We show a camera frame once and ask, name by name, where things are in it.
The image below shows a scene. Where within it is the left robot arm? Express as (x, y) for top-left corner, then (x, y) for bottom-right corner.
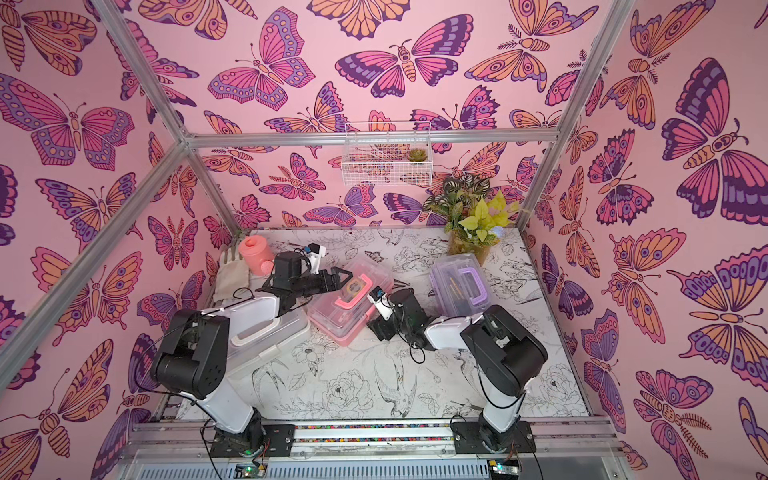
(134, 243), (353, 457)

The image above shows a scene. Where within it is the pink watering can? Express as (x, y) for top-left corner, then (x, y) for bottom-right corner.
(238, 235), (275, 277)

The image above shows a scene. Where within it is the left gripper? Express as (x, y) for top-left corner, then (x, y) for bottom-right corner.
(293, 269), (354, 301)

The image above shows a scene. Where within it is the purple toolbox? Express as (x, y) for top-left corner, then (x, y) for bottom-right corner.
(430, 253), (493, 317)

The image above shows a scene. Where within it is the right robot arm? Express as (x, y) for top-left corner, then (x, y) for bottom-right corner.
(367, 287), (548, 452)

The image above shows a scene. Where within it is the potted leafy plant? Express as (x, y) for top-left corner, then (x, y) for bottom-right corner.
(423, 173), (519, 266)

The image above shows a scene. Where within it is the white clear toolbox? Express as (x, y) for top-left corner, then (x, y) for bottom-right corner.
(221, 293), (311, 382)

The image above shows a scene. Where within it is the white wire basket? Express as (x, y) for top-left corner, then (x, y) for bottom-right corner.
(339, 120), (434, 188)

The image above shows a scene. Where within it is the small succulent plant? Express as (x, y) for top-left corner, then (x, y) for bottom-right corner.
(407, 148), (428, 163)

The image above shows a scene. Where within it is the pink toolbox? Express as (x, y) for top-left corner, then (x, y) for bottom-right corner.
(306, 256), (394, 346)

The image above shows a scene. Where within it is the metal base rail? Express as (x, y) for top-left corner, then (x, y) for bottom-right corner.
(114, 416), (635, 479)

